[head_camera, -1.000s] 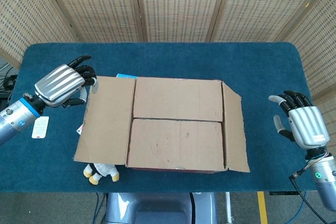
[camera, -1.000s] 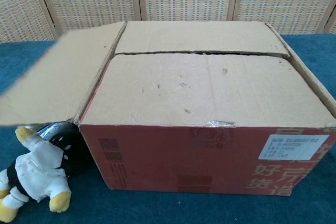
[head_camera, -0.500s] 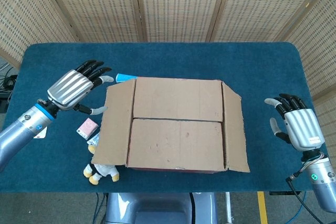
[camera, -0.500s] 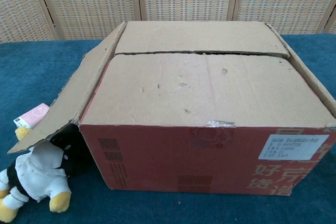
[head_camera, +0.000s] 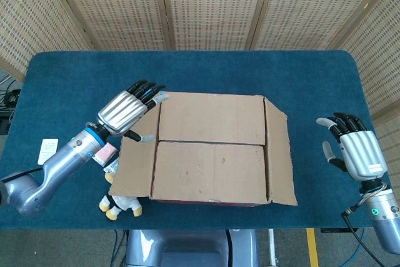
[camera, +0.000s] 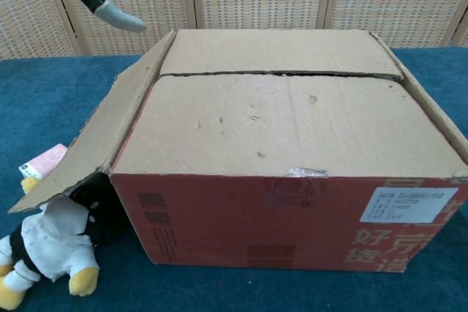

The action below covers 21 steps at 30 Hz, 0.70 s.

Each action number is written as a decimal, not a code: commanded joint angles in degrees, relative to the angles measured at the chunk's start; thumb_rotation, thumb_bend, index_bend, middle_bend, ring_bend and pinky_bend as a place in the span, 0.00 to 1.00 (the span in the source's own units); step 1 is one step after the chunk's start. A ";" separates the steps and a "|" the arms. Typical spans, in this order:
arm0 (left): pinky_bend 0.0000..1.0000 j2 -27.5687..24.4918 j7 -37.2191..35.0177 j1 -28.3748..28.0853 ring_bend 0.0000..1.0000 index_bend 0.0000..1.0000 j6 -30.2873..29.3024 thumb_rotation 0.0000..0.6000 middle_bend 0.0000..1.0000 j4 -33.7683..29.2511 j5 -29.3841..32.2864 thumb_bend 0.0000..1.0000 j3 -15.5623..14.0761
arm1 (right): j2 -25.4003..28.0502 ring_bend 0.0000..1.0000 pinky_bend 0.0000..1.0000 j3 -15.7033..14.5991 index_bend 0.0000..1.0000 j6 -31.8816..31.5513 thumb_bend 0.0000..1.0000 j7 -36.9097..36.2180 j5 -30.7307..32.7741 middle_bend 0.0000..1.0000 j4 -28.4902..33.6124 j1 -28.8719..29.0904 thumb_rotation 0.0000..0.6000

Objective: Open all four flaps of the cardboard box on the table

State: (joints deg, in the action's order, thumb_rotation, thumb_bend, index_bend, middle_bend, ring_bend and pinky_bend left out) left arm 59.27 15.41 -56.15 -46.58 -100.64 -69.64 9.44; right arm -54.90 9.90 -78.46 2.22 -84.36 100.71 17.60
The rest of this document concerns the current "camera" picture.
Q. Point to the red cardboard box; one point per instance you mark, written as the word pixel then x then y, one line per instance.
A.
pixel 256 125

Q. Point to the blue felt table cover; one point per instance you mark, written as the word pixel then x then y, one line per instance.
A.
pixel 55 100

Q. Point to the small pink carton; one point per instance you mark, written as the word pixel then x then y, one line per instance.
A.
pixel 42 162

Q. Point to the black plush toy white coat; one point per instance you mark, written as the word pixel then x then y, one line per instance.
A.
pixel 55 242

